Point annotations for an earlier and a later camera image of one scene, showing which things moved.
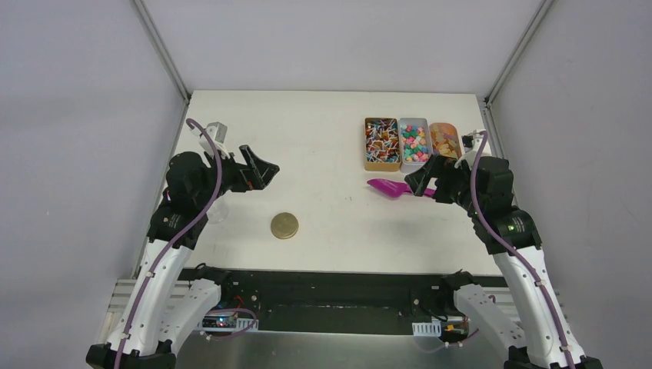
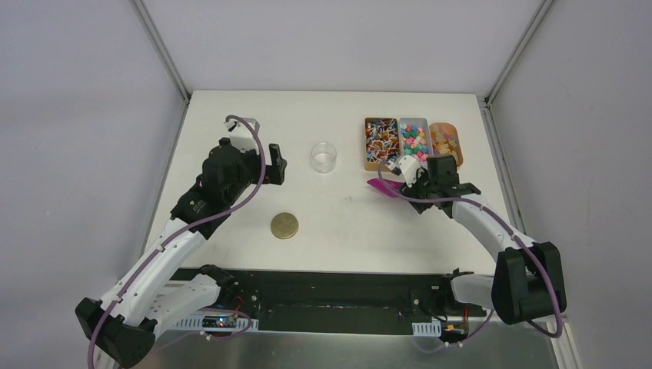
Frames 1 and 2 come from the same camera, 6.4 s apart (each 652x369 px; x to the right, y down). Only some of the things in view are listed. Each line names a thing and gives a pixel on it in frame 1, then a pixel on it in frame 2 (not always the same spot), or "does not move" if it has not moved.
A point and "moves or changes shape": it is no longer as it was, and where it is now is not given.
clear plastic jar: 218,211 moves or changes shape
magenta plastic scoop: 391,188 does not move
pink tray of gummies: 444,140 does not move
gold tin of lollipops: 382,144 does not move
